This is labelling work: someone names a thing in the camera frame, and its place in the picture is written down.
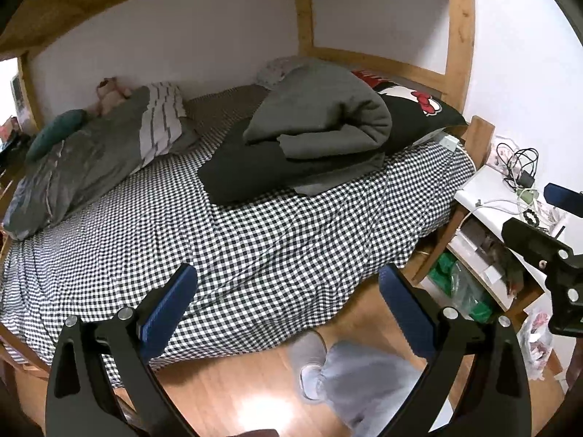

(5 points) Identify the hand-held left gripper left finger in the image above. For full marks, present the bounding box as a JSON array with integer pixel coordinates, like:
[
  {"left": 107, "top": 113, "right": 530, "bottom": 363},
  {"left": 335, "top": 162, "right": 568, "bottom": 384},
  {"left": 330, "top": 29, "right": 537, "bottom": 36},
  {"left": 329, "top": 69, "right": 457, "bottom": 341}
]
[{"left": 46, "top": 264, "right": 201, "bottom": 437}]

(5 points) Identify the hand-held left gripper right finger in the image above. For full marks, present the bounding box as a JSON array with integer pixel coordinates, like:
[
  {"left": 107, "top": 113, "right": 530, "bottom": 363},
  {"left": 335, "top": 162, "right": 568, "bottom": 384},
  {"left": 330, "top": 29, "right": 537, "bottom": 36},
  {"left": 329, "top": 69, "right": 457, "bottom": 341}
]
[{"left": 378, "top": 264, "right": 533, "bottom": 437}]

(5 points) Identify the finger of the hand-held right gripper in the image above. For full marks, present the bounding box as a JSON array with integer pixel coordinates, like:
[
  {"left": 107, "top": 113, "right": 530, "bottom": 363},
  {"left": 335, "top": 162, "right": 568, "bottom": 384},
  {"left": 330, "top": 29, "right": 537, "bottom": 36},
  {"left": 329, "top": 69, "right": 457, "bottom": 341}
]
[
  {"left": 501, "top": 217, "right": 574, "bottom": 262},
  {"left": 544, "top": 183, "right": 583, "bottom": 217}
]

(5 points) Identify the black garment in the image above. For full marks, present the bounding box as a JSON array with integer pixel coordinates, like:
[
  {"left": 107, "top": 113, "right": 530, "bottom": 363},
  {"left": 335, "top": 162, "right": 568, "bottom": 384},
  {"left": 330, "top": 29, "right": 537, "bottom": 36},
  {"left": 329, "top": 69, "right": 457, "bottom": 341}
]
[{"left": 197, "top": 121, "right": 388, "bottom": 205}]

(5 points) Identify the grey zip hoodie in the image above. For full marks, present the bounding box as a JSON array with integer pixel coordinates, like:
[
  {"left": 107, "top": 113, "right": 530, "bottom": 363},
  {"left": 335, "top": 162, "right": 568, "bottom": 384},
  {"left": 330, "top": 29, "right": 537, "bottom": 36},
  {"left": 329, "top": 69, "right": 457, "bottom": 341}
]
[{"left": 241, "top": 57, "right": 395, "bottom": 196}]

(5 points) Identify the green plastic bag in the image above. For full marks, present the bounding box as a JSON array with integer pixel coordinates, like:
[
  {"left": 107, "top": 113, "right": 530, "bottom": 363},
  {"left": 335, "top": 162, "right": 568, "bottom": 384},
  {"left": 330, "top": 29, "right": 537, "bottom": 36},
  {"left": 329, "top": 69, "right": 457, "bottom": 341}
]
[{"left": 428, "top": 252, "right": 458, "bottom": 287}]

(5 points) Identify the white plastic bag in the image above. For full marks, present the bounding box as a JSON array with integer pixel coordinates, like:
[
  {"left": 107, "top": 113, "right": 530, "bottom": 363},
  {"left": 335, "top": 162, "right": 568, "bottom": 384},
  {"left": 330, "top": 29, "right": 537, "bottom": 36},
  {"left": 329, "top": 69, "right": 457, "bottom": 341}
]
[{"left": 517, "top": 307, "right": 559, "bottom": 381}]

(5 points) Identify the clear plastic bag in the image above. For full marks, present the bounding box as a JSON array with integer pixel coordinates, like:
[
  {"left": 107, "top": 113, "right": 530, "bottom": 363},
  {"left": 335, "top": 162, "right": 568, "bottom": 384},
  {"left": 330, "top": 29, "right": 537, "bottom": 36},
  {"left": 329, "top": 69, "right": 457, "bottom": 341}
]
[{"left": 449, "top": 259, "right": 495, "bottom": 324}]

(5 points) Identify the white nightstand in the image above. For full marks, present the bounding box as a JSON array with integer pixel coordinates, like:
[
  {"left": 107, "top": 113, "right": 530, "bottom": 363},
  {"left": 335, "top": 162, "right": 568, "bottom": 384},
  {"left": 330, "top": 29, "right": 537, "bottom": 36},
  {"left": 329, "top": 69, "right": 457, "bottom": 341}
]
[{"left": 446, "top": 164, "right": 583, "bottom": 315}]

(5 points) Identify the black white checkered bed sheet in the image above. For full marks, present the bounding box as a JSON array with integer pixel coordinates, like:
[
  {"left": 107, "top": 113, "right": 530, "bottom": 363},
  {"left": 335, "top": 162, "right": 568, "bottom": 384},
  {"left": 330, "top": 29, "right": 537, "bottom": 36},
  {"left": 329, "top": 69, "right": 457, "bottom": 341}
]
[{"left": 0, "top": 132, "right": 477, "bottom": 371}]

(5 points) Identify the person's right slipper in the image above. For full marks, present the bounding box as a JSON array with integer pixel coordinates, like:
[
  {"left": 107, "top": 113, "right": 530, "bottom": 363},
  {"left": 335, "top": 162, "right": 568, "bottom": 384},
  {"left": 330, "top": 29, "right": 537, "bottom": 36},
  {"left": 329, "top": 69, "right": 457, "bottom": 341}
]
[{"left": 287, "top": 331, "right": 329, "bottom": 369}]

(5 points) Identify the person's slipper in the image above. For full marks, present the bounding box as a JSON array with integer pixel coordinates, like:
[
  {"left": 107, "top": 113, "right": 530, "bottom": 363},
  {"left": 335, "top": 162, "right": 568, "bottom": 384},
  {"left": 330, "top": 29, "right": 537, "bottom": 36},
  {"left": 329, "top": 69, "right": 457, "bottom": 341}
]
[
  {"left": 298, "top": 364, "right": 326, "bottom": 403},
  {"left": 287, "top": 331, "right": 329, "bottom": 369}
]

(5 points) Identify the person's left slipper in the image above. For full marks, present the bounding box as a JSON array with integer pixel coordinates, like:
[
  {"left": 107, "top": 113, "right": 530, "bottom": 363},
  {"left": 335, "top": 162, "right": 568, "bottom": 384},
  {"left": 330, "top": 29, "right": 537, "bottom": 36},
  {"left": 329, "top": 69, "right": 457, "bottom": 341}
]
[{"left": 298, "top": 364, "right": 326, "bottom": 403}]

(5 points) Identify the grey duvet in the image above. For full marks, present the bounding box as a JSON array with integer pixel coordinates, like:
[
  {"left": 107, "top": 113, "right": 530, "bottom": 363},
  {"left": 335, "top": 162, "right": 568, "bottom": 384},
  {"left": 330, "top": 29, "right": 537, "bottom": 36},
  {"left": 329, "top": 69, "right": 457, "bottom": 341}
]
[{"left": 2, "top": 86, "right": 201, "bottom": 241}]

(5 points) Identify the white striped pillow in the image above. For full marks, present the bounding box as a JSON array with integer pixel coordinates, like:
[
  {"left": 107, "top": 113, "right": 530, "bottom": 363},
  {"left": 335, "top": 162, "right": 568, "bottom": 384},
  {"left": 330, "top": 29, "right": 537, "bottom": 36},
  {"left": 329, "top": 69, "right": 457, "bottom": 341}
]
[{"left": 138, "top": 82, "right": 188, "bottom": 167}]

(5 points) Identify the teal pillow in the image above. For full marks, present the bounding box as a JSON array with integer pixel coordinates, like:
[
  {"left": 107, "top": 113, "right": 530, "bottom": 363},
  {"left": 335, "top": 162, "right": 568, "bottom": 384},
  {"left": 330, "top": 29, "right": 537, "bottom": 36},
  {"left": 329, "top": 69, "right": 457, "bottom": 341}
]
[{"left": 25, "top": 109, "right": 87, "bottom": 162}]

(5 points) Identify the pink plush toy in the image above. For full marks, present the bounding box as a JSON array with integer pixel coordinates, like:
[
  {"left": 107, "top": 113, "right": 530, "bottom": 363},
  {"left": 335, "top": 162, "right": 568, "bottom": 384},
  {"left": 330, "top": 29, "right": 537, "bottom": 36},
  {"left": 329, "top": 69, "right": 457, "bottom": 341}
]
[{"left": 95, "top": 77, "right": 133, "bottom": 117}]

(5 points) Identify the white cable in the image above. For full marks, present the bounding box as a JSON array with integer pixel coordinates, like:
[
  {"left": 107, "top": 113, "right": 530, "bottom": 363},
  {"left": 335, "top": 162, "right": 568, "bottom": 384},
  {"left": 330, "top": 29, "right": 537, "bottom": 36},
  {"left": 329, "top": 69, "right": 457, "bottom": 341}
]
[{"left": 474, "top": 198, "right": 524, "bottom": 214}]

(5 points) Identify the black coiled cable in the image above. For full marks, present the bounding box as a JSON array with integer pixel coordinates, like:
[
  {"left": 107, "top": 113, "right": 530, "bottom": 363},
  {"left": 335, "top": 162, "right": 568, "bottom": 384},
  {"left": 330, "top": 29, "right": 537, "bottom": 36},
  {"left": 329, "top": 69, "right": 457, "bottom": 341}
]
[{"left": 503, "top": 148, "right": 540, "bottom": 189}]

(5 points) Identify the wooden bunk bed frame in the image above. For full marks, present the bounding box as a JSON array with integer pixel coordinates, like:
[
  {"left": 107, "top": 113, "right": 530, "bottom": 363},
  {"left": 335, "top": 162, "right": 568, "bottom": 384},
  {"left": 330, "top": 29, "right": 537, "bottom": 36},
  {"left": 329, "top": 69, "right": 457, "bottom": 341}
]
[{"left": 0, "top": 0, "right": 497, "bottom": 424}]

